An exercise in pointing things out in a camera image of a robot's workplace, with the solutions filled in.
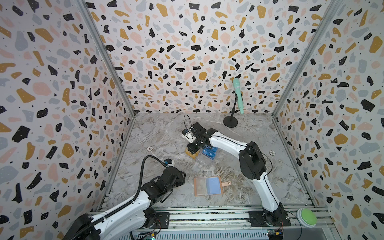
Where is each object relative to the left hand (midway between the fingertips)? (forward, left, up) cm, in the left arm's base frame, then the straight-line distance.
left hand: (187, 173), depth 82 cm
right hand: (+17, 0, 0) cm, 17 cm away
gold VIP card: (+13, -4, -5) cm, 14 cm away
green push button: (-21, -60, -7) cm, 64 cm away
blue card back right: (+4, -14, +19) cm, 24 cm away
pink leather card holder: (-5, -12, -7) cm, 15 cm away
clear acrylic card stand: (+12, -10, -7) cm, 16 cm away
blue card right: (+13, -13, 0) cm, 19 cm away
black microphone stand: (+44, -32, -8) cm, 55 cm away
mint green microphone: (+42, -32, +19) cm, 56 cm away
